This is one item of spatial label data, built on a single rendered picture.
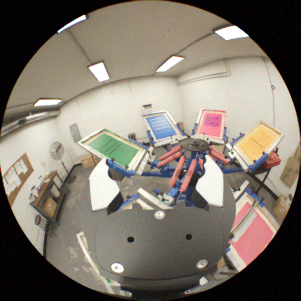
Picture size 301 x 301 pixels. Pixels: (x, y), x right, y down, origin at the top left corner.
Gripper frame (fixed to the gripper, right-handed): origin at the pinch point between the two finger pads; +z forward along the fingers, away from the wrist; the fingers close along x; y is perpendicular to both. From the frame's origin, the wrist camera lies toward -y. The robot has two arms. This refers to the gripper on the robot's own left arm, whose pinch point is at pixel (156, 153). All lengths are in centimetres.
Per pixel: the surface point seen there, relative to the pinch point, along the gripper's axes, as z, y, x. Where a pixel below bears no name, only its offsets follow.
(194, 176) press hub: 59, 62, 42
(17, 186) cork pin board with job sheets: -34, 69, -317
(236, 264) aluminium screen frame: -43, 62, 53
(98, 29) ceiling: 73, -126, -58
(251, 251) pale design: -43, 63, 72
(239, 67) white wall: 151, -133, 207
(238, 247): -29, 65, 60
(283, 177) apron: -6, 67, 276
